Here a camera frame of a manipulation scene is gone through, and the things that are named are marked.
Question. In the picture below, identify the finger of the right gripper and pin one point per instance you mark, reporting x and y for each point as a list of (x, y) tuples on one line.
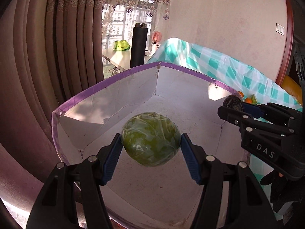
[(253, 117), (272, 112)]

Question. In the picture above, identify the black gloved right hand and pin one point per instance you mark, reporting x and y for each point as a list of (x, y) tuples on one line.
[(283, 190)]

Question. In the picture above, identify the pink small fan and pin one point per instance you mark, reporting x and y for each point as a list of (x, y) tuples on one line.
[(156, 38)]

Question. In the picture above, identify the floral lace sheer curtain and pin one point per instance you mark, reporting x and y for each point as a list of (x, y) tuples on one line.
[(120, 16)]

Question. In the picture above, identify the yellow sofa cushion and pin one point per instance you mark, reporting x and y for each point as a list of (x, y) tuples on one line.
[(291, 87)]

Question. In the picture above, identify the white wall switch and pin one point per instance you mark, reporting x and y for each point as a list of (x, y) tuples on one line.
[(280, 29)]

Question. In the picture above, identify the teal checkered tablecloth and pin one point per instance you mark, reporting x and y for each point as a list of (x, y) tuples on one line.
[(237, 75)]

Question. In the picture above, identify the red wooden door frame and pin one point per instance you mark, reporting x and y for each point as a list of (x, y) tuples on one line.
[(289, 32)]

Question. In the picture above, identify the green round fruit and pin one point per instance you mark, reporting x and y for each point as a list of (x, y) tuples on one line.
[(151, 139)]

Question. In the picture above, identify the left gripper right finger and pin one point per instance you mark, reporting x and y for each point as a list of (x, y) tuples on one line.
[(231, 196)]

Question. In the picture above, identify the brown pleated curtain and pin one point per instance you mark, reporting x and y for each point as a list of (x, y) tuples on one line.
[(50, 51)]

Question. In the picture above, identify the white box purple rim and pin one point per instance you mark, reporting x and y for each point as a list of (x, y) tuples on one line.
[(151, 105)]

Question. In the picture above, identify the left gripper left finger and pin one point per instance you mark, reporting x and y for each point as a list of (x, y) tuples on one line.
[(55, 205)]

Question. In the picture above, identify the side table by window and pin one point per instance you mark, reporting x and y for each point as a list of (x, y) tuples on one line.
[(120, 59)]

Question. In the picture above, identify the green fruit half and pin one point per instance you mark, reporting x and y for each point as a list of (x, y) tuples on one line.
[(253, 99)]

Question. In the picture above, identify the black thermos bottle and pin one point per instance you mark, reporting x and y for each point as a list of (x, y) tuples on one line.
[(138, 46)]

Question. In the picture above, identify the dark purple mangosteen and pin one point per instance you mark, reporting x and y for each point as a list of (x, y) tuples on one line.
[(233, 102)]

